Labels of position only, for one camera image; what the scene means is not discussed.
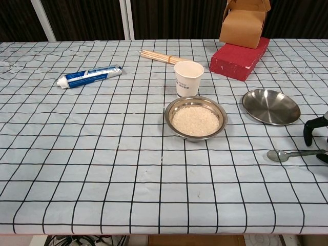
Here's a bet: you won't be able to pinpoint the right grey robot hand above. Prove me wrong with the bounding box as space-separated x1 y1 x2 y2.
303 110 328 163

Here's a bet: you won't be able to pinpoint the white paper cup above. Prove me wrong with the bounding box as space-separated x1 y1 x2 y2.
174 60 204 98

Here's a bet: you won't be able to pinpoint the round steel plate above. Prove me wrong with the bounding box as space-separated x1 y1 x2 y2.
241 89 301 126

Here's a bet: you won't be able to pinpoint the red rectangular block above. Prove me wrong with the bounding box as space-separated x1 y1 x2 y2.
209 36 271 82

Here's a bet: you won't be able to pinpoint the brown paper takeout box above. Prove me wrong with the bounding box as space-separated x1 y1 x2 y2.
219 0 272 50

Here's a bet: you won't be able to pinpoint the small steel bowl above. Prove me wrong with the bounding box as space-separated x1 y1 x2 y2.
164 96 228 143

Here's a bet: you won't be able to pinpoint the bundle of wooden sticks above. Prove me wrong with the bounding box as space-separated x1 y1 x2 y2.
139 49 192 66

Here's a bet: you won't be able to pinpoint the light blue checkered tablecloth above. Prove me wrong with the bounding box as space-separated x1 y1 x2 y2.
0 38 328 235

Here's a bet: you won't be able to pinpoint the blue white toothpaste tube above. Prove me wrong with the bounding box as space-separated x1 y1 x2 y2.
56 65 124 90

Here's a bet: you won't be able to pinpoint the white partition post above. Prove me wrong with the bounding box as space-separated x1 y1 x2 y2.
118 0 135 40
30 0 57 42

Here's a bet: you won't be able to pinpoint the black cables on floor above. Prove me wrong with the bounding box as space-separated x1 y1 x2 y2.
45 234 129 246

